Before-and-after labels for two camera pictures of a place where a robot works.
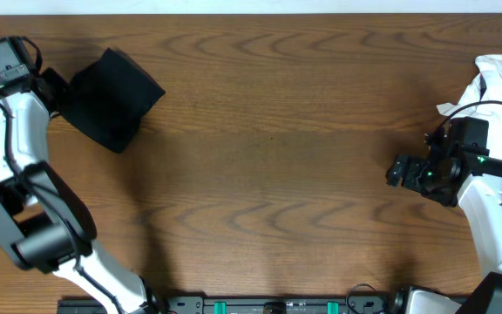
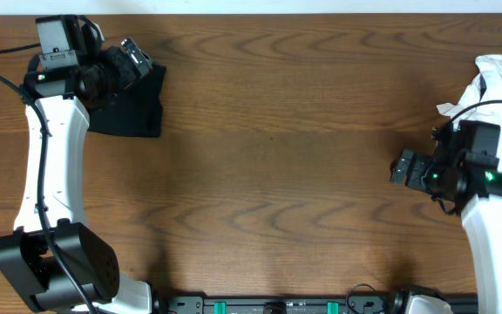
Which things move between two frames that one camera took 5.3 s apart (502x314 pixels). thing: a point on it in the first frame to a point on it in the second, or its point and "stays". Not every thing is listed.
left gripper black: (50, 80) to (124, 78)
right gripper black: (410, 179) stays
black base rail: (365, 303) stays
